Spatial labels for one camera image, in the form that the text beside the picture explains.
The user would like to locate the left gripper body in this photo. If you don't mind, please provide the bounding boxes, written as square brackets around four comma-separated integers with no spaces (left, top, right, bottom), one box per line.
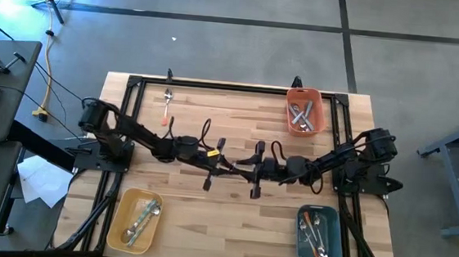
[190,146,221,174]

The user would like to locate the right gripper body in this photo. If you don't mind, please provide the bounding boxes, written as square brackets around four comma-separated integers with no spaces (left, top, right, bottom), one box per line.
[261,156,290,185]

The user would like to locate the orange plastic bin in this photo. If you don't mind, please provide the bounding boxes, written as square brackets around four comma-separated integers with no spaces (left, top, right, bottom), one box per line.
[282,85,330,139]

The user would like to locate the yellow plastic bin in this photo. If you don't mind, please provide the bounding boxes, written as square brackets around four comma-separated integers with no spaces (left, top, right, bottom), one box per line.
[105,186,165,257]

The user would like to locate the teal plastic bin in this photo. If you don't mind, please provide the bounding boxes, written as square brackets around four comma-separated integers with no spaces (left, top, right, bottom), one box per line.
[293,203,348,257]

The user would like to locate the white paper sheets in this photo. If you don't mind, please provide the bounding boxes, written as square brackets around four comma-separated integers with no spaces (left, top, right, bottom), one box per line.
[13,153,75,210]

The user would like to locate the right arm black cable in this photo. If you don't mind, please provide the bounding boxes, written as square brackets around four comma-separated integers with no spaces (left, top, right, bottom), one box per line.
[269,139,292,163]

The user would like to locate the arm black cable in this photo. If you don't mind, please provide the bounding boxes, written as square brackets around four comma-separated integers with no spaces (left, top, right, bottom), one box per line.
[269,139,292,163]
[199,117,214,147]

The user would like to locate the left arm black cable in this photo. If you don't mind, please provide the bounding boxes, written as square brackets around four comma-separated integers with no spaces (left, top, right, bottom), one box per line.
[199,117,214,147]

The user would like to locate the black aluminium table frame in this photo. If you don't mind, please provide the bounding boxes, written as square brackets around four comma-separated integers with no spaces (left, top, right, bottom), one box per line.
[53,69,412,257]

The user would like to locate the yellow extension cable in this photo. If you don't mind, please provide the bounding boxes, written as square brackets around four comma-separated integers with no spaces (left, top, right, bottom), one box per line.
[31,0,60,119]

